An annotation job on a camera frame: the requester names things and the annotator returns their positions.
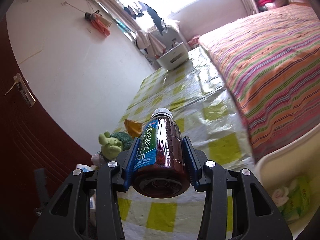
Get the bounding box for brown medicine bottle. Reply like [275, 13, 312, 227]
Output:
[132, 108, 190, 198]

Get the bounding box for white storage basket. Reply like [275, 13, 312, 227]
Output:
[156, 43, 188, 70]

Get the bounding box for yellow checkered floor mat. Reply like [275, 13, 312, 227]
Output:
[118, 47, 254, 239]

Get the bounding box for pink curtain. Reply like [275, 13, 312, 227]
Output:
[97, 0, 141, 33]

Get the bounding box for orange cloth on hook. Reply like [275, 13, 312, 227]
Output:
[85, 10, 112, 37]

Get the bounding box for white trash bin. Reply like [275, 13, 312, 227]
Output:
[254, 125, 319, 239]

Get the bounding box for dark red door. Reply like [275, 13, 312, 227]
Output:
[1, 18, 91, 239]

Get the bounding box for black hanging garment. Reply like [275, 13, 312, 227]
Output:
[144, 4, 167, 35]

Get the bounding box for metal door handle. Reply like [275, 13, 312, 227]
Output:
[4, 73, 36, 108]

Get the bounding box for green plush toy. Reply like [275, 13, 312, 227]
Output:
[98, 131, 133, 160]

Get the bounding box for green tissue pack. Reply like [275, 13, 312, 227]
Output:
[281, 176, 311, 224]

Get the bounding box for striped bed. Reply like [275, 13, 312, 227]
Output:
[199, 4, 319, 160]

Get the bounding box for orange snack wrapper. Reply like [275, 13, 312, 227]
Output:
[124, 119, 142, 138]

